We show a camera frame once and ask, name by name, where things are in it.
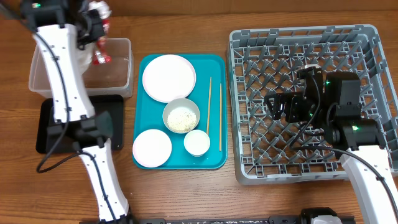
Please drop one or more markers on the white cup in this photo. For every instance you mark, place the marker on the white cup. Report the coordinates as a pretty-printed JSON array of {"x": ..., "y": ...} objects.
[{"x": 197, "y": 142}]

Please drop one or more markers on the large white plate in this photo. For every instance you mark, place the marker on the large white plate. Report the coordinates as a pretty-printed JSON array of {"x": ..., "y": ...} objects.
[{"x": 169, "y": 77}]

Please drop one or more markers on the black plastic tray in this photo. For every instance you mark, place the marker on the black plastic tray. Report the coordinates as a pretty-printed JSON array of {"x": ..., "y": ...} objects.
[{"x": 114, "y": 104}]

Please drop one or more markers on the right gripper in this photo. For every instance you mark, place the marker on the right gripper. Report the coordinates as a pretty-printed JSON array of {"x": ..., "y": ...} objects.
[{"x": 291, "y": 102}]

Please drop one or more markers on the right wooden chopstick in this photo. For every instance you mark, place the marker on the right wooden chopstick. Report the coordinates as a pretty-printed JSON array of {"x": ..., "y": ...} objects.
[{"x": 220, "y": 117}]

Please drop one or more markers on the pile of rice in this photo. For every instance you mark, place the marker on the pile of rice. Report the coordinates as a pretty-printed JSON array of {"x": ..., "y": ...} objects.
[{"x": 181, "y": 120}]

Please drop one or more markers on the white napkin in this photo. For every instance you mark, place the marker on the white napkin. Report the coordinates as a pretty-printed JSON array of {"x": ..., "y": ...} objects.
[{"x": 85, "y": 57}]

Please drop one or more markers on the wooden chopstick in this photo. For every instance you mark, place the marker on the wooden chopstick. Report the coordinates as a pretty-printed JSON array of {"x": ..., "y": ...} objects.
[
  {"x": 209, "y": 107},
  {"x": 220, "y": 117}
]

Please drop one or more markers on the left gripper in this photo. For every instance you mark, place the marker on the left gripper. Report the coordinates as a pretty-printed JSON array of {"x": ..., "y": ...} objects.
[{"x": 97, "y": 17}]

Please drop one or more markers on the teal serving tray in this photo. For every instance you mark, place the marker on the teal serving tray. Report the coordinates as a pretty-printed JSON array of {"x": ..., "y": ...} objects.
[{"x": 149, "y": 113}]

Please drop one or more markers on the red sauce packet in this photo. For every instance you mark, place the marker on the red sauce packet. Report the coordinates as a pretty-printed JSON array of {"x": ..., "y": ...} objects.
[{"x": 100, "y": 54}]

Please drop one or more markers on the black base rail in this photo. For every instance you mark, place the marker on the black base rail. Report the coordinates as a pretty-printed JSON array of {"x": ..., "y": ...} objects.
[{"x": 307, "y": 215}]

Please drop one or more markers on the grey dishwasher rack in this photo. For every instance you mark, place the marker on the grey dishwasher rack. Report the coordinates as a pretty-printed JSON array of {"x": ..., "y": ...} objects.
[{"x": 263, "y": 62}]

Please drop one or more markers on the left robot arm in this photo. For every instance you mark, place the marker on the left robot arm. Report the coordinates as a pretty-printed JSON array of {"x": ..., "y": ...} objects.
[{"x": 65, "y": 31}]

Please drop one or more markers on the clear plastic waste bin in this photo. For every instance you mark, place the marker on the clear plastic waste bin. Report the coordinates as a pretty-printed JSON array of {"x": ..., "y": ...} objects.
[{"x": 114, "y": 78}]

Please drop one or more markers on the grey bowl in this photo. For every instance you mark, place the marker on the grey bowl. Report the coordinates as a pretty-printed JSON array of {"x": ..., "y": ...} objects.
[{"x": 182, "y": 102}]

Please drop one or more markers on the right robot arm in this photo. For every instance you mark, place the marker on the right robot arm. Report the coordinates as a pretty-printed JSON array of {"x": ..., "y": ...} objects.
[{"x": 330, "y": 101}]

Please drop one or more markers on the left wooden chopstick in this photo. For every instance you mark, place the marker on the left wooden chopstick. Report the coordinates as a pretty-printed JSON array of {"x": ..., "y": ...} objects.
[{"x": 209, "y": 107}]

